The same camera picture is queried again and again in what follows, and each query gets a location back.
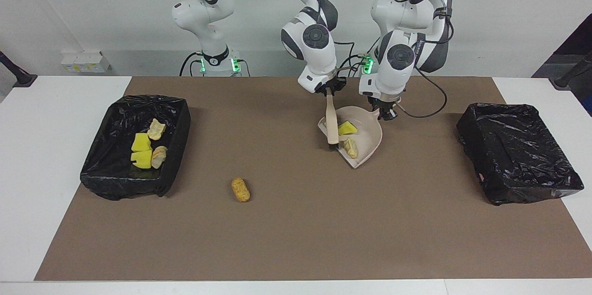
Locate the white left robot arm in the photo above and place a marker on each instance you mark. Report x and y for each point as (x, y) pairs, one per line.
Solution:
(393, 73)

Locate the bin with black bag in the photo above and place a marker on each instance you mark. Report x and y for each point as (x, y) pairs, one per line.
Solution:
(106, 170)
(513, 151)

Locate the black clamp stand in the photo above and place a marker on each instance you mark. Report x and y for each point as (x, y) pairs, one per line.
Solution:
(21, 80)
(566, 80)

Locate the beige plastic dustpan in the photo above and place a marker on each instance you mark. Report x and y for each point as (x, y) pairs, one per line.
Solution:
(367, 140)

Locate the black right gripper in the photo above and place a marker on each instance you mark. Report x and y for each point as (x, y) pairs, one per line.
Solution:
(335, 84)

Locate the beige brush with black bristles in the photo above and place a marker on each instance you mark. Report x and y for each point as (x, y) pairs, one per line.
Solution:
(331, 124)

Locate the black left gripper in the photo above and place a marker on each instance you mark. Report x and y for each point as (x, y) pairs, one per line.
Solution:
(385, 101)

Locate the brown table mat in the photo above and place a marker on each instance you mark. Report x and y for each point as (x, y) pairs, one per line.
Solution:
(416, 239)

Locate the orange-brown nugget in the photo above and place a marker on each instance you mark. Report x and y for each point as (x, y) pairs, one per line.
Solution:
(240, 189)

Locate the dark side panel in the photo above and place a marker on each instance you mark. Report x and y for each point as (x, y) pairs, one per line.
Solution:
(582, 45)

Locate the rounded yellow sponge piece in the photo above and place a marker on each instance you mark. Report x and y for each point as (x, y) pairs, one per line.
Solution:
(141, 142)

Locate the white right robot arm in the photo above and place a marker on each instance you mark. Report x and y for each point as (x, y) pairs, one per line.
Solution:
(317, 59)

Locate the yellow sponge with green side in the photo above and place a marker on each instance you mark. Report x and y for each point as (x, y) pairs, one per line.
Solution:
(347, 128)

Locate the pale layered rock piece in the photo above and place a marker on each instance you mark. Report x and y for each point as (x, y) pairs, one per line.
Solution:
(159, 157)

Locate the notched yellow sponge piece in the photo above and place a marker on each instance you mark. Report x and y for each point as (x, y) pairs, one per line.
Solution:
(141, 159)

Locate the white wall socket box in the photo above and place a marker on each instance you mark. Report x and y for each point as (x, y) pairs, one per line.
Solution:
(83, 61)

